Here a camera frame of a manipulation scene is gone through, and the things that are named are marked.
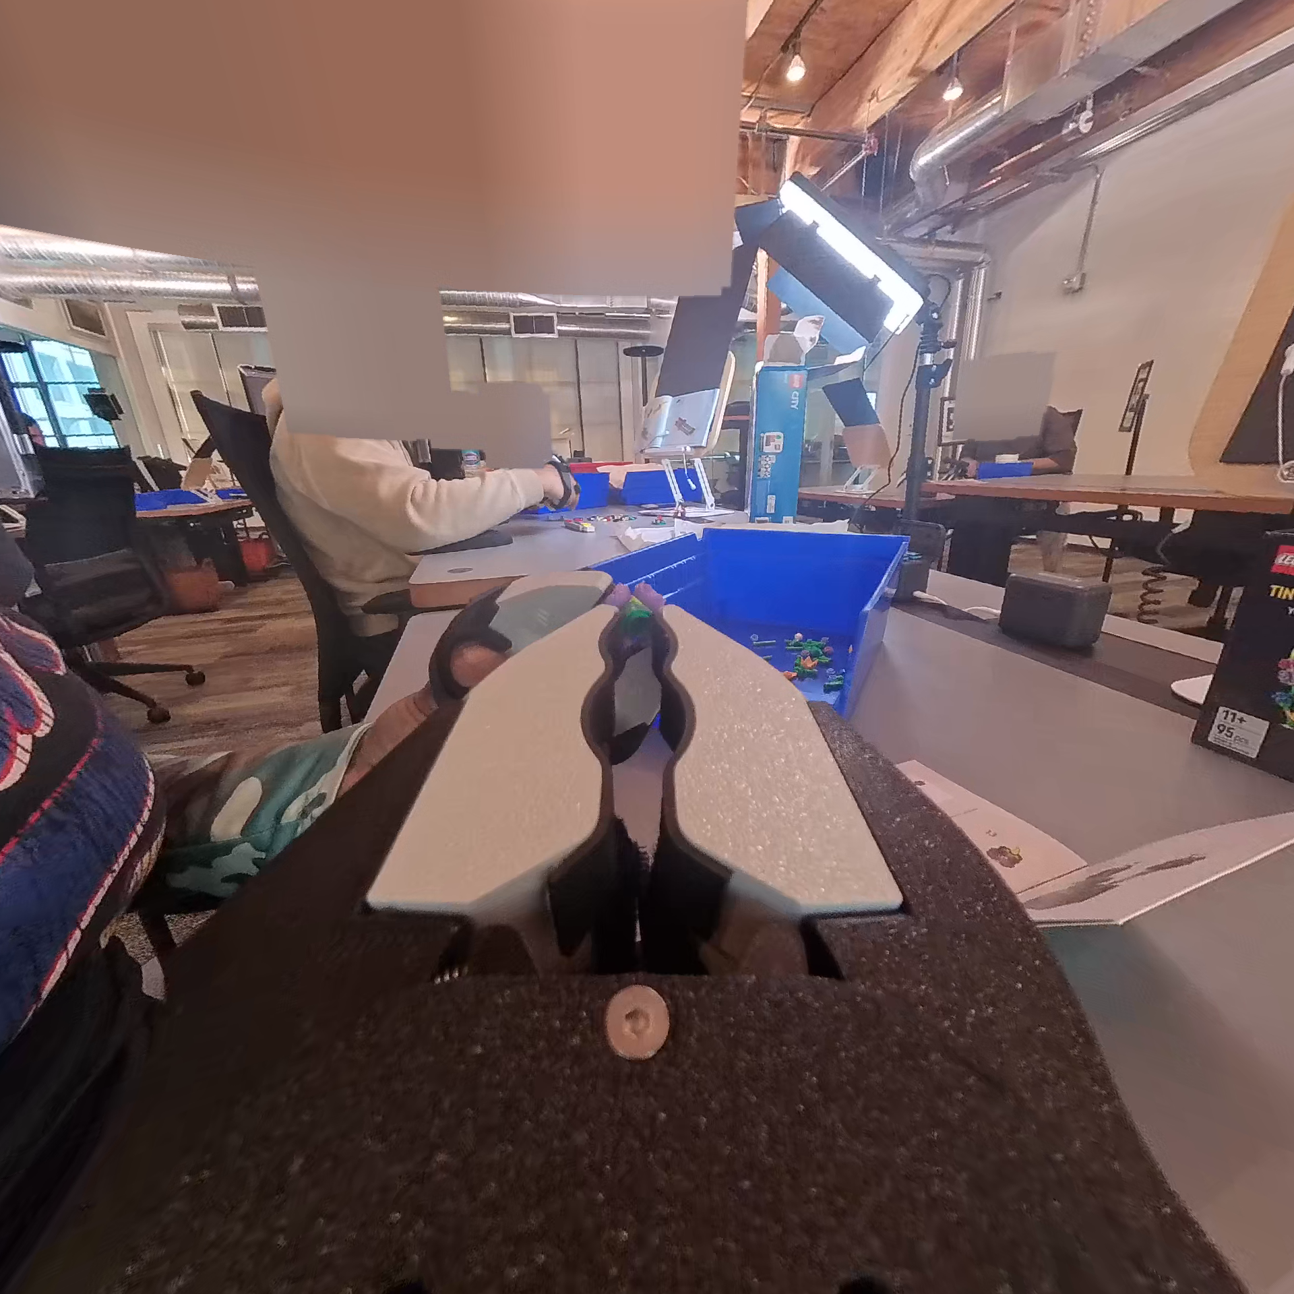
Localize silver ceiling air duct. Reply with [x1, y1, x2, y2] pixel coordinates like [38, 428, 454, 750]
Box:
[906, 0, 1238, 207]

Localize black device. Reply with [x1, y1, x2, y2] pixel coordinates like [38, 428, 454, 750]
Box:
[1000, 572, 1115, 653]

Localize blue printed carton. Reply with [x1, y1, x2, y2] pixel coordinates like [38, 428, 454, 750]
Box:
[749, 364, 812, 525]

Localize wooden background desk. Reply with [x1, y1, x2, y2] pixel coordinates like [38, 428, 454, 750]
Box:
[799, 469, 1294, 591]

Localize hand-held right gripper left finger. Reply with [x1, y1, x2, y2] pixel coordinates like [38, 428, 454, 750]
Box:
[368, 603, 624, 967]

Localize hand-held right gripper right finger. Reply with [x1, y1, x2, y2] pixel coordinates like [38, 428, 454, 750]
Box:
[652, 603, 907, 967]

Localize black product box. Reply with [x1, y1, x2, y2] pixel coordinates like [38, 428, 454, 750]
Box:
[1194, 529, 1294, 783]

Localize grey desk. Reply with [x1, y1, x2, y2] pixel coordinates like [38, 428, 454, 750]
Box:
[365, 515, 1294, 1294]

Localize person's dark pants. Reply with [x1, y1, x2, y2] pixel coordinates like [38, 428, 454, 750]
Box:
[0, 890, 172, 1294]

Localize blue storage bin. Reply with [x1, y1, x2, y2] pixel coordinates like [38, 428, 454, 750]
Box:
[567, 462, 715, 512]
[607, 529, 907, 713]

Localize person's left hand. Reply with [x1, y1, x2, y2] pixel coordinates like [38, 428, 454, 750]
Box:
[340, 677, 479, 793]

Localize instruction booklet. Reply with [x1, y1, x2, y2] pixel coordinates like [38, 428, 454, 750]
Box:
[897, 759, 1294, 931]

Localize black desk lamp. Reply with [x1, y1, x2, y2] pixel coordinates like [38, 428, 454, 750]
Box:
[733, 172, 955, 571]

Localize person's left forearm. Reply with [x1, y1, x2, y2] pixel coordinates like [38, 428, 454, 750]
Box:
[159, 717, 405, 902]

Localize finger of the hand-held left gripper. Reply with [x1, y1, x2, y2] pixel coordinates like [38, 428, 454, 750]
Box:
[491, 572, 615, 653]

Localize pile of toy brick pieces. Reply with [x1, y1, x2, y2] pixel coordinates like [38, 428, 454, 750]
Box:
[753, 631, 844, 682]

